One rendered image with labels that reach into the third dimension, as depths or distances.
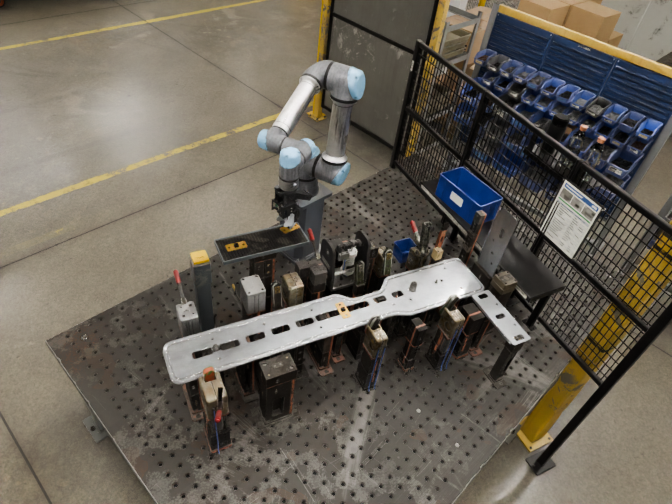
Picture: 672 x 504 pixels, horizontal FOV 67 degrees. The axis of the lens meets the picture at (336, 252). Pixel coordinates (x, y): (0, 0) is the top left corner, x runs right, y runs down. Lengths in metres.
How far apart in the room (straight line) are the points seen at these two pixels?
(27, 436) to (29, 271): 1.21
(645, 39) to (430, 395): 7.11
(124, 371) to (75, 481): 0.78
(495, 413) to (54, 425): 2.19
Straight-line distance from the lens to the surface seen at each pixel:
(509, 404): 2.41
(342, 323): 2.06
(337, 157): 2.30
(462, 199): 2.63
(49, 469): 3.02
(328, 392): 2.22
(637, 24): 8.71
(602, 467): 3.36
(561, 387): 2.85
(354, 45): 4.82
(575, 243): 2.44
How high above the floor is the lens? 2.59
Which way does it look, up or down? 43 degrees down
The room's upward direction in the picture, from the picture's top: 9 degrees clockwise
